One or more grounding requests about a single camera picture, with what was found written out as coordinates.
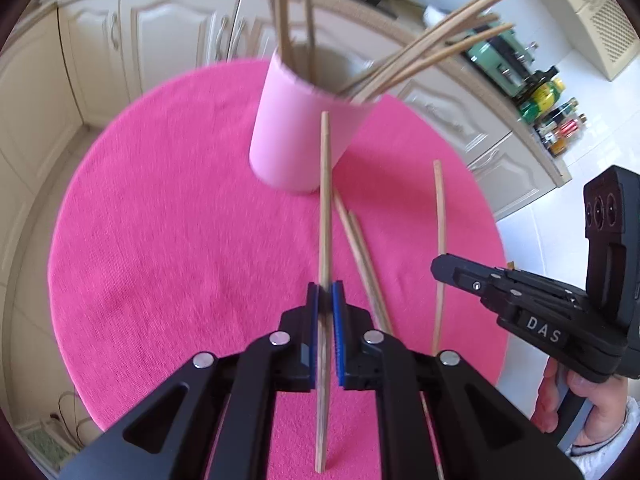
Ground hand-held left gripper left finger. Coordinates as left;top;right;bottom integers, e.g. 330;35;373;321
57;281;321;480

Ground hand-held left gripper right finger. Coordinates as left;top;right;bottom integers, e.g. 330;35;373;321
330;281;586;480

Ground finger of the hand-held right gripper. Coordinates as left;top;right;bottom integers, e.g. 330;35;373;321
431;254;587;322
492;268;587;307

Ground wooden chopstick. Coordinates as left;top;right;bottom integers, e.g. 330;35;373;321
333;190;388;336
431;160;447;356
348;211;445;480
314;111;333;473

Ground pink cup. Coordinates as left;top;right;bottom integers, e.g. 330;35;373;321
248;45;386;196

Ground bundle of wooden chopsticks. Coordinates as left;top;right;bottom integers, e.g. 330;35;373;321
262;0;551;103

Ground person's right forearm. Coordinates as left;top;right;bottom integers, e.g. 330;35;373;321
565;395;640;461

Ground person's right hand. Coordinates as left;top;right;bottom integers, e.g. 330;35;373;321
530;360;632;448

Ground cream cabinets with drawers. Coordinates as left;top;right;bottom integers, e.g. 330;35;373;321
350;57;573;221

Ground red label bottle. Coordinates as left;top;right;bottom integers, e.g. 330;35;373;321
545;115;586;141

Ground dark sauce bottle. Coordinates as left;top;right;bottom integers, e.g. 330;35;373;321
537;100;579;129

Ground yellow green bottle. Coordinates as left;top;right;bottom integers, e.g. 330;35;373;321
517;77;566;123

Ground pink round table mat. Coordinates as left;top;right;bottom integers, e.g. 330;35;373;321
47;57;510;480

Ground green countertop appliance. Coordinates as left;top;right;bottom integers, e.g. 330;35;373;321
462;27;558;98

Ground cream lattice cabinet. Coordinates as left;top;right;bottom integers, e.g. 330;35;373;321
525;0;640;82

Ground white rounded container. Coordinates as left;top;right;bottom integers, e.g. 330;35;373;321
424;5;451;29

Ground green patterned floor tray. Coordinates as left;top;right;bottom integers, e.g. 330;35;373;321
17;417;73;473

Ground cream kitchen cabinet doors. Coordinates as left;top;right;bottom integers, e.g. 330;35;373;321
0;0;273;411

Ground thin floor cable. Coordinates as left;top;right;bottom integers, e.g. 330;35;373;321
50;391;98;443

